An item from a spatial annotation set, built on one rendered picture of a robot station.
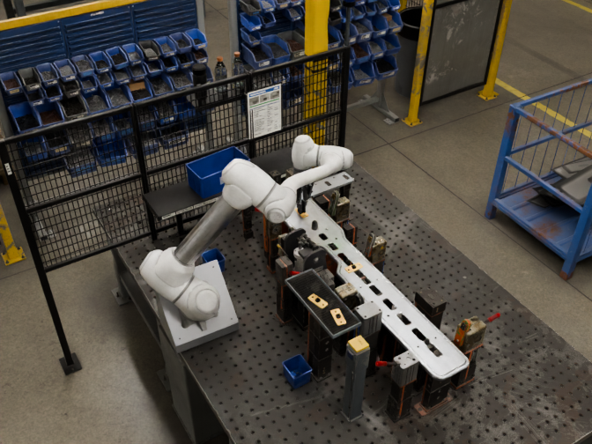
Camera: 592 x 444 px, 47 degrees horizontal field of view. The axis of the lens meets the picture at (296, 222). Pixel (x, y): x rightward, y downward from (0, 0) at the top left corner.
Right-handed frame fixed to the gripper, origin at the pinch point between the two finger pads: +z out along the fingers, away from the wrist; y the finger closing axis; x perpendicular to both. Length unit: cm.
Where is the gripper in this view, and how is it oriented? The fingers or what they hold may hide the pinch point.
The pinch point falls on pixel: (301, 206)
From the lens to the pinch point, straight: 349.2
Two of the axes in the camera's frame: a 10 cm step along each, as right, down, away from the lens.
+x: -5.2, -5.5, 6.5
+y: 8.5, -3.3, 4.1
